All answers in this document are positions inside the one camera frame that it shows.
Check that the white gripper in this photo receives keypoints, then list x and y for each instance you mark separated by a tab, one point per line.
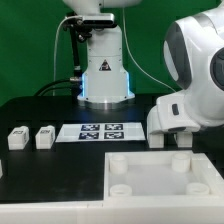
169	116

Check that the white tag sheet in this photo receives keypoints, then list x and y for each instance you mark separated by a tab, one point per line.
129	131

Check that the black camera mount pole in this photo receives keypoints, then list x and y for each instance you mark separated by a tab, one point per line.
77	71

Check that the black camera on mount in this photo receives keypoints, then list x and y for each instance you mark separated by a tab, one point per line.
96	21

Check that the white front fence rail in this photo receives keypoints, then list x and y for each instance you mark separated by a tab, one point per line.
102	213

